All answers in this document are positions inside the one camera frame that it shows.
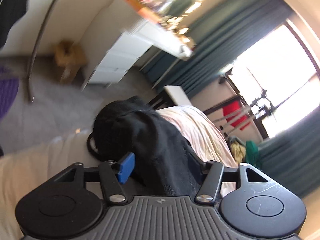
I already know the black garment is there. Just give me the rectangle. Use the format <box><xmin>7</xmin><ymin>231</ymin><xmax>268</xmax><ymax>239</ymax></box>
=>
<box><xmin>87</xmin><ymin>96</ymin><xmax>201</xmax><ymax>198</ymax></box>

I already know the yellow knitted garment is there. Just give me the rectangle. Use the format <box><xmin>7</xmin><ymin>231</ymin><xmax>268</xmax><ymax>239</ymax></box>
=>
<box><xmin>231</xmin><ymin>141</ymin><xmax>246</xmax><ymax>164</ymax></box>

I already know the green garment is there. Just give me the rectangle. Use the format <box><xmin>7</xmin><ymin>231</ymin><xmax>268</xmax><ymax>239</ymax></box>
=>
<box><xmin>245</xmin><ymin>141</ymin><xmax>262</xmax><ymax>169</ymax></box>

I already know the white stool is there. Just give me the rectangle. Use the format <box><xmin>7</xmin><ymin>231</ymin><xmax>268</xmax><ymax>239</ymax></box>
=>
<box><xmin>148</xmin><ymin>86</ymin><xmax>192</xmax><ymax>109</ymax></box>

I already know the red cloth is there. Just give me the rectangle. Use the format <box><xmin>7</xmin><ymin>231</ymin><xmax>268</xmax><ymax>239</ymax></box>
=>
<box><xmin>222</xmin><ymin>100</ymin><xmax>251</xmax><ymax>131</ymax></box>

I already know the teal curtain right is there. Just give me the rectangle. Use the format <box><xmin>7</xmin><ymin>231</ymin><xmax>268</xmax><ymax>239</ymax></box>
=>
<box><xmin>258</xmin><ymin>108</ymin><xmax>320</xmax><ymax>198</ymax></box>

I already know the teal curtain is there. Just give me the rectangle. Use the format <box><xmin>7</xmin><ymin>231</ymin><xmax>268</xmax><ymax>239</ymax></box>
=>
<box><xmin>142</xmin><ymin>0</ymin><xmax>293</xmax><ymax>98</ymax></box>
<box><xmin>258</xmin><ymin>108</ymin><xmax>320</xmax><ymax>198</ymax></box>

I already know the pink bed sheet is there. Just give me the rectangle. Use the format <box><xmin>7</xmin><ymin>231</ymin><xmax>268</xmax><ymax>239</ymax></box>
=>
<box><xmin>1</xmin><ymin>106</ymin><xmax>237</xmax><ymax>239</ymax></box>

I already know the white dressing table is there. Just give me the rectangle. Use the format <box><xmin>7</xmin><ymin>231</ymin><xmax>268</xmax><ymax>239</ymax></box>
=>
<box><xmin>80</xmin><ymin>0</ymin><xmax>192</xmax><ymax>87</ymax></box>

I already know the purple mat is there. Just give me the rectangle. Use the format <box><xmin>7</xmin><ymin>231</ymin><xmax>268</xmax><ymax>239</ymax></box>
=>
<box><xmin>0</xmin><ymin>66</ymin><xmax>19</xmax><ymax>120</ymax></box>

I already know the teal curtain left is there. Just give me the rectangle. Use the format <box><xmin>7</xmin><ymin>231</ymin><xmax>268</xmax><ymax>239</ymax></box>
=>
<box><xmin>142</xmin><ymin>0</ymin><xmax>293</xmax><ymax>98</ymax></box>

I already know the orange box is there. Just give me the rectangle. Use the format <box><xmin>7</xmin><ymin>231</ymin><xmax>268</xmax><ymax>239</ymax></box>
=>
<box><xmin>124</xmin><ymin>0</ymin><xmax>161</xmax><ymax>23</ymax></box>

